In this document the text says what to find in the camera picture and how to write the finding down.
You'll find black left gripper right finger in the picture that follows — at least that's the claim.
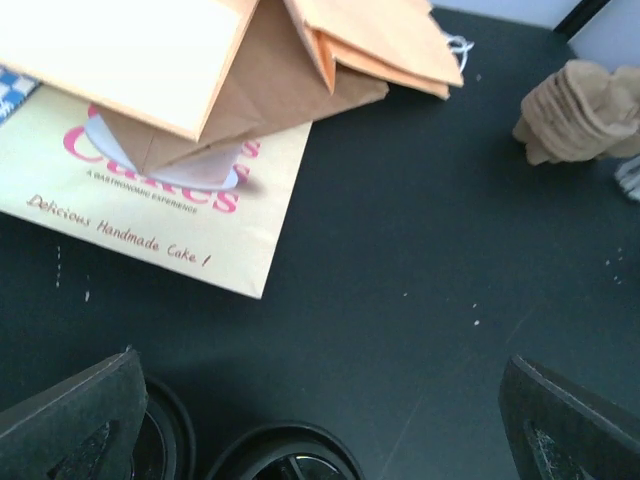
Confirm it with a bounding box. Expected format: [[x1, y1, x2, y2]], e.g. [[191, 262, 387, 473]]
[[498, 356, 639, 479]]

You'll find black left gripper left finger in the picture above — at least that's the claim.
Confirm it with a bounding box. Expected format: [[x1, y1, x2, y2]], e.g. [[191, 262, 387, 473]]
[[1, 349, 146, 479]]

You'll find orange kraft paper bag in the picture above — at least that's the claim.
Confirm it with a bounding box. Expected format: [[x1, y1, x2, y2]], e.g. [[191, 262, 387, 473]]
[[285, 0, 464, 100]]

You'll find black cup lid stack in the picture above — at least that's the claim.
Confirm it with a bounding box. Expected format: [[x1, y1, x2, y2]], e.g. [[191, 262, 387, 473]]
[[206, 421, 365, 479], [125, 375, 196, 480]]

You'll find cream cakes printed paper bag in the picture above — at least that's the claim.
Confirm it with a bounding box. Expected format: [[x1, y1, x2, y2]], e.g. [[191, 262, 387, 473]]
[[1, 87, 310, 298]]

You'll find right stack of paper cups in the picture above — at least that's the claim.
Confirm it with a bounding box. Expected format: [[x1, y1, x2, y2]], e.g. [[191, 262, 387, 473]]
[[614, 156, 640, 202]]

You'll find cardboard cup carrier stack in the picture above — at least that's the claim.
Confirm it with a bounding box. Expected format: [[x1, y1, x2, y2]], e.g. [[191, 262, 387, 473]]
[[512, 59, 639, 166]]

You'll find blue checkered paper bag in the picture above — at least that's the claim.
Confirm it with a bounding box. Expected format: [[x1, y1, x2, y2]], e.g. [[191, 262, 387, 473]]
[[0, 66, 41, 124]]

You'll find folded orange paper bag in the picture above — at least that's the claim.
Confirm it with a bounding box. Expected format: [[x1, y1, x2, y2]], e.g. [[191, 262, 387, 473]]
[[1, 1, 388, 173]]

